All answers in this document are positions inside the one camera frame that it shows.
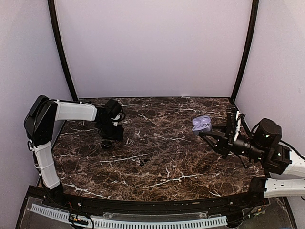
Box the right black frame post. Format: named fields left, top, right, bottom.
left=230, top=0, right=259, bottom=104

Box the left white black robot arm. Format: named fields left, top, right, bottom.
left=24, top=95, right=125, bottom=190

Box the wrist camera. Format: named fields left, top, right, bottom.
left=234, top=111, right=242, bottom=142
left=111, top=112, right=126, bottom=126

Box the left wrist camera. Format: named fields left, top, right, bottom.
left=111, top=112, right=126, bottom=126

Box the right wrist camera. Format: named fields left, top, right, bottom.
left=234, top=111, right=242, bottom=142

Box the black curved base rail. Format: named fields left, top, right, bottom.
left=28, top=186, right=270, bottom=215

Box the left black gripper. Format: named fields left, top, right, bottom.
left=98, top=119, right=124, bottom=141

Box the white slotted cable duct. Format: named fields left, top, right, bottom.
left=31, top=204, right=228, bottom=229

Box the black frame post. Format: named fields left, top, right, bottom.
left=47, top=0, right=78, bottom=101
left=230, top=0, right=259, bottom=104

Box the purple earbud charging case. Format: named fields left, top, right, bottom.
left=192, top=115, right=212, bottom=135

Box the black earbud charging case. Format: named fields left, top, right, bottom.
left=101, top=140, right=112, bottom=149

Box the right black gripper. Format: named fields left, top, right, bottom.
left=200, top=122, right=266, bottom=161

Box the black wireless earbud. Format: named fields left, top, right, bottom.
left=140, top=159, right=150, bottom=166

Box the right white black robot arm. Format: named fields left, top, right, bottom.
left=192, top=106, right=305, bottom=207

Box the left black frame post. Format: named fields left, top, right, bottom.
left=47, top=0, right=78, bottom=101

